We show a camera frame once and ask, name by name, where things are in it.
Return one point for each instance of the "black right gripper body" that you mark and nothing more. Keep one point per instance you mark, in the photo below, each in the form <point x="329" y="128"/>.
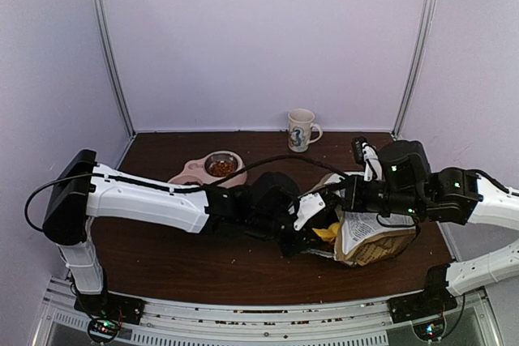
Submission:
<point x="358" y="202"/>

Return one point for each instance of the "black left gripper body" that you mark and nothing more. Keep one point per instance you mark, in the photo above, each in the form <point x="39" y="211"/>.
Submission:
<point x="290" y="250"/>

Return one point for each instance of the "yellow plastic scoop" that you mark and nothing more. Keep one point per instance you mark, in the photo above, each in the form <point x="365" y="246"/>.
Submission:
<point x="329" y="234"/>

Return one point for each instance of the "pet food bag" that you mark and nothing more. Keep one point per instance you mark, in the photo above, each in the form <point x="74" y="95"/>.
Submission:
<point x="364" y="238"/>

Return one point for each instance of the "pink double pet feeder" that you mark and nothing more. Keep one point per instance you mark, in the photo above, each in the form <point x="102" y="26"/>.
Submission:
<point x="193" y="172"/>

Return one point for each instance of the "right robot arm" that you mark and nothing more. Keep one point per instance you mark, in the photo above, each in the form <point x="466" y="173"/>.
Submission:
<point x="405" y="185"/>

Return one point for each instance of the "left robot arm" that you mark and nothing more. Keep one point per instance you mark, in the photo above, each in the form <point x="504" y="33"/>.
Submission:
<point x="86" y="189"/>

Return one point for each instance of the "white patterned ceramic mug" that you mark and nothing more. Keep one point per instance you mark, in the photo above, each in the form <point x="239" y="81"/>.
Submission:
<point x="303" y="130"/>

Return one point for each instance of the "brown kibble in steel bowl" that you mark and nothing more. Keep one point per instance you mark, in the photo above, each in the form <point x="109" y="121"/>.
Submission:
<point x="221" y="168"/>

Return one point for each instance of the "stainless steel bowl insert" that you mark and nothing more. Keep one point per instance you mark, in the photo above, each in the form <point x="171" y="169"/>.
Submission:
<point x="216" y="156"/>

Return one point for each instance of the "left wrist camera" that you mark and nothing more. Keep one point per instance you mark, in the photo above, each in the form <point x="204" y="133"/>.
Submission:
<point x="309" y="205"/>

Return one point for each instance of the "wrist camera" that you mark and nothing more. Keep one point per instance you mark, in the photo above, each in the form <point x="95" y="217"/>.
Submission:
<point x="309" y="205"/>
<point x="366" y="155"/>

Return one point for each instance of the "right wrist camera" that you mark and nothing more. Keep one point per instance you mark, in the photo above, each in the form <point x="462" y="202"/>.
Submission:
<point x="366" y="155"/>

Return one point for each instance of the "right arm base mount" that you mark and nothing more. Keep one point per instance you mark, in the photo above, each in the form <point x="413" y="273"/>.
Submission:
<point x="426" y="308"/>

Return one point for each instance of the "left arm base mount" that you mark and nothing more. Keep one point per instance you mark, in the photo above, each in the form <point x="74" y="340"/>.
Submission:
<point x="107" y="312"/>

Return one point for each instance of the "aluminium corner post right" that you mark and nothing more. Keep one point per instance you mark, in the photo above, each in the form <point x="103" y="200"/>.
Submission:
<point x="424" y="27"/>

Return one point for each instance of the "aluminium corner post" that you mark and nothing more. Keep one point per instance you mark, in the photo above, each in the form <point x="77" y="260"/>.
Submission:
<point x="424" y="27"/>
<point x="111" y="67"/>

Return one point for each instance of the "aluminium corner post left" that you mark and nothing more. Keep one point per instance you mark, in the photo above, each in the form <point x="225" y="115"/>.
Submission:
<point x="111" y="67"/>

